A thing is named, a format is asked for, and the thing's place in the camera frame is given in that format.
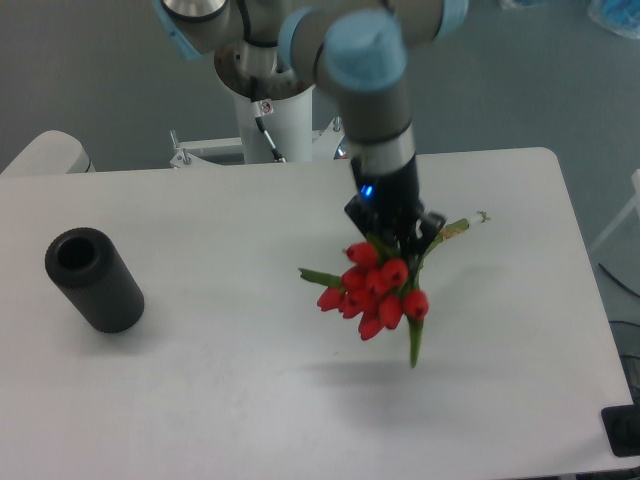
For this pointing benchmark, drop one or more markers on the black ribbed cylindrical vase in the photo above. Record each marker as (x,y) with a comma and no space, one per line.
(87,268)

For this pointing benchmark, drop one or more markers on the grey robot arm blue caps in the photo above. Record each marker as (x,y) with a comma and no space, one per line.
(356,52)

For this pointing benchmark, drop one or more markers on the white frame at right edge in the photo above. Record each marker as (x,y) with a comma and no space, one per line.
(631,206)

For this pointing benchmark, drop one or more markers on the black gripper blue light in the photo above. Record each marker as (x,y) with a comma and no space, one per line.
(388,207)

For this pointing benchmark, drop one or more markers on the red tulip bouquet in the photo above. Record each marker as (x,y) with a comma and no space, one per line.
(382,286)

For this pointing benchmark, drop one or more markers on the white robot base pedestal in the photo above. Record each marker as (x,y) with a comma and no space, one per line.
(273,110)

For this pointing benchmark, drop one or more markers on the white rounded object behind table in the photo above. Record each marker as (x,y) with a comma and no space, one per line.
(51,153)

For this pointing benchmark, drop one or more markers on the blue plastic bag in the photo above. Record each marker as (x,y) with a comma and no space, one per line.
(617,16)

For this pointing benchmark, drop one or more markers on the black device at table corner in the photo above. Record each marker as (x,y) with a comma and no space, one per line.
(622,429)

